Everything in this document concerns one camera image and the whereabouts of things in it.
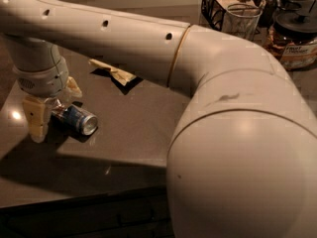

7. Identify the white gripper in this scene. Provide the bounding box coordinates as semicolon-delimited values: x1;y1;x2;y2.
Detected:
13;58;82;143

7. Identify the blue silver redbull can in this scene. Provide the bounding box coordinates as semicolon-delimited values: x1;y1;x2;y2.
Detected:
52;105;98;136

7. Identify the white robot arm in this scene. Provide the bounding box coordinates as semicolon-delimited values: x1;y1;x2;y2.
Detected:
0;0;317;238

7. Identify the brown chip bag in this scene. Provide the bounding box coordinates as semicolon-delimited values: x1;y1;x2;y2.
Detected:
88;59;137;86

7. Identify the glass snack jar black lid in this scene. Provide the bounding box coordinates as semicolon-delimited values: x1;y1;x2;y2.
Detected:
264;11;317;70

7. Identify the black wire napkin holder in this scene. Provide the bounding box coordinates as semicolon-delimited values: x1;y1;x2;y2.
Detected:
201;0;266;31

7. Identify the wire mesh cup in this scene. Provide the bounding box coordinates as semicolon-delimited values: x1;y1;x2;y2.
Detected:
222;3;262;41

